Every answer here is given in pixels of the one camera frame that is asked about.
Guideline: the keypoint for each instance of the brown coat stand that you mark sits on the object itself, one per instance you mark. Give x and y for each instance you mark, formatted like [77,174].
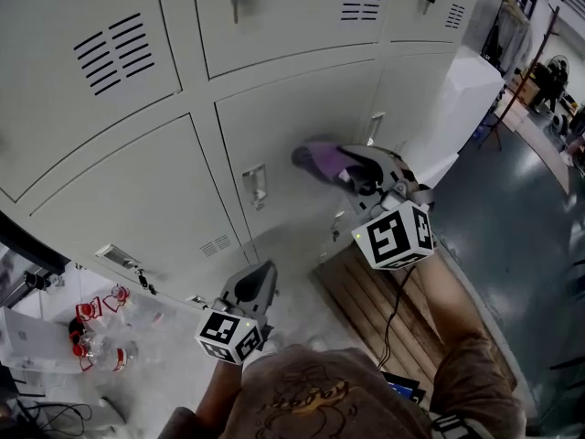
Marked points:
[528,62]

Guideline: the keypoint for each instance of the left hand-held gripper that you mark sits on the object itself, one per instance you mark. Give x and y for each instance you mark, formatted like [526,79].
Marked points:
[226,336]

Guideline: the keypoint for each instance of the person's left forearm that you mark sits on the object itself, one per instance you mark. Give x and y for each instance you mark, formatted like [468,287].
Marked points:
[219,391]

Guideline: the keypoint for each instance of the cardboard box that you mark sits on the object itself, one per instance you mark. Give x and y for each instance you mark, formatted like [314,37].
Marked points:
[525,89]

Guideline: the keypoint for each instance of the grey metal locker door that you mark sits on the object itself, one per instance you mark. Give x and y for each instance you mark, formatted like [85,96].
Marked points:
[274,131]

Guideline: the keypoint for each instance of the purple grey cleaning cloth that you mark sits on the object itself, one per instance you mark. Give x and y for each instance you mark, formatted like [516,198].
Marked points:
[320,158]

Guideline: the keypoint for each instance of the white side panel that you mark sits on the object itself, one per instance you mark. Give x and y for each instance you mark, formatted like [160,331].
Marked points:
[471,85]

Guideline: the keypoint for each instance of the person's right forearm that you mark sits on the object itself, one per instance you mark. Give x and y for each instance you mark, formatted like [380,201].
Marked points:
[439,300]

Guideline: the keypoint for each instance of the wooden slat platform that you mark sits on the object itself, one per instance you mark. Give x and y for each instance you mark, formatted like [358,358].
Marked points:
[356,291]

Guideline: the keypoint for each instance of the black clamp device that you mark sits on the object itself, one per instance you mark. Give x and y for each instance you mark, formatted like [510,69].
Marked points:
[36,281]

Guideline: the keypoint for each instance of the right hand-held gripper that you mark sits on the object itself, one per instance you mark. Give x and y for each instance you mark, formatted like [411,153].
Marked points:
[393,236]

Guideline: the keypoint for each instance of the white flat box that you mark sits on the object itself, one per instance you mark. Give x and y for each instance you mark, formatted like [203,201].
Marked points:
[32,341]

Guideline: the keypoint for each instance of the white metal locker cabinet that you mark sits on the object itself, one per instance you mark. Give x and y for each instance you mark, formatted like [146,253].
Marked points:
[114,176]

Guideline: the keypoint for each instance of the black device blue screen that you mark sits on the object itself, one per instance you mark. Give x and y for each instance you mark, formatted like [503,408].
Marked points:
[400,389]

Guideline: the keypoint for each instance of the round standing fan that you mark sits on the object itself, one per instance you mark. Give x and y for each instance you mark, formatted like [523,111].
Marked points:
[560,63]

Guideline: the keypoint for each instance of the hanging grey clothes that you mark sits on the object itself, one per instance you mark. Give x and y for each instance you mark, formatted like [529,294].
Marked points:
[512,35]

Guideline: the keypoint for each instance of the person's white shoe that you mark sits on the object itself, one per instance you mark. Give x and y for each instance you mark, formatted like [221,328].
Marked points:
[272,343]
[320,341]

